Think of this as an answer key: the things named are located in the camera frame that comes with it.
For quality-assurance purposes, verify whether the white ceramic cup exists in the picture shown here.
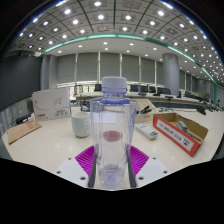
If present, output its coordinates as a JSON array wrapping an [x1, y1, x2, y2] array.
[[71, 111, 92, 139]]

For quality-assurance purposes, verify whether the clear plastic water bottle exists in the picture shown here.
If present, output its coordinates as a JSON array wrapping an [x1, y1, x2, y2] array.
[[89, 76, 138, 191]]

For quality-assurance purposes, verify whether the black table microphone unit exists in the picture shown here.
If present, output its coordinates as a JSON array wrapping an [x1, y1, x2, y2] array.
[[196, 105, 208, 116]]

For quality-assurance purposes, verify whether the silver pen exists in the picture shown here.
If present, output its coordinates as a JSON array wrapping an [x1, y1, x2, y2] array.
[[186, 129, 203, 140]]

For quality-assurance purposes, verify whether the long curved conference desk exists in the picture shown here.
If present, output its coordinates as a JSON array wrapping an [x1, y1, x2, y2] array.
[[74, 90, 221, 111]]

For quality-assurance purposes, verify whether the open red-sided cardboard box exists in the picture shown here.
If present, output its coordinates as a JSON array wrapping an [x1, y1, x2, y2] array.
[[152, 112, 209, 158]]

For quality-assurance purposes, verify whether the flat brown cardboard piece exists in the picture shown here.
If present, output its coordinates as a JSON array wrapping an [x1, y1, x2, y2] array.
[[7, 120, 43, 145]]

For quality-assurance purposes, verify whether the black desk phone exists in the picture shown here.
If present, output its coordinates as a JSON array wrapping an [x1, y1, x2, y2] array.
[[80, 99, 92, 112]]

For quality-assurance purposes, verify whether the row of black office chairs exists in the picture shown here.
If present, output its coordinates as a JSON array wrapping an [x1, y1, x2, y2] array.
[[93, 83, 201, 99]]

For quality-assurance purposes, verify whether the beige compartment organizer box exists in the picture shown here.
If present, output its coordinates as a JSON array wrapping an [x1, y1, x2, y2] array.
[[134, 98, 161, 124]]

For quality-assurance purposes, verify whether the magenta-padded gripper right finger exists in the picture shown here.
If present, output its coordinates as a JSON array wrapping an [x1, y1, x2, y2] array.
[[126, 144, 170, 189]]

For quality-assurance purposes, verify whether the group of ceiling lights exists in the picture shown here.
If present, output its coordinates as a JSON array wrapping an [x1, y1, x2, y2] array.
[[13, 0, 224, 84]]

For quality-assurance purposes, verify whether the small black device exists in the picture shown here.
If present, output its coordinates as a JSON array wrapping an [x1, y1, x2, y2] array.
[[15, 113, 33, 126]]

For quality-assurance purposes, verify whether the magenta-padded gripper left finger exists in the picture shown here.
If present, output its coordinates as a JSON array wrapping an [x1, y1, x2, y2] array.
[[54, 144, 98, 189]]

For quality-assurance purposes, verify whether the small green block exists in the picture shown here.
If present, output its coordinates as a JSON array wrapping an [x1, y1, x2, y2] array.
[[176, 120, 189, 131]]

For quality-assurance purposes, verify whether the white printed cardboard box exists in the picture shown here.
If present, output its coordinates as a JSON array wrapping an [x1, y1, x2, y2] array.
[[31, 87, 72, 122]]

